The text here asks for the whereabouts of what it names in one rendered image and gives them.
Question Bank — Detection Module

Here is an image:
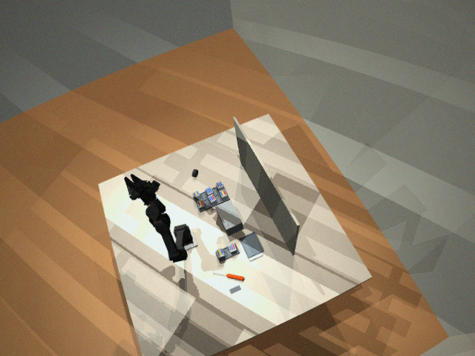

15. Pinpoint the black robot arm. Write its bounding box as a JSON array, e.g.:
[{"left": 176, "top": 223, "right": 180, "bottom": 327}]
[{"left": 145, "top": 180, "right": 193, "bottom": 263}]

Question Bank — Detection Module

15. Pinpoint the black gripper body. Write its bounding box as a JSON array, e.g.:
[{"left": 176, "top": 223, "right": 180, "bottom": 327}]
[{"left": 129, "top": 181, "right": 157, "bottom": 206}]

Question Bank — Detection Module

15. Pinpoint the grey flat panel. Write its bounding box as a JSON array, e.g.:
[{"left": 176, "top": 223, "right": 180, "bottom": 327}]
[{"left": 233, "top": 117, "right": 300, "bottom": 256}]

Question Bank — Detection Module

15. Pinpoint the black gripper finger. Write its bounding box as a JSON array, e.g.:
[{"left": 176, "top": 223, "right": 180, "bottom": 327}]
[
  {"left": 124, "top": 177, "right": 141, "bottom": 195},
  {"left": 131, "top": 174, "right": 148, "bottom": 186}
]

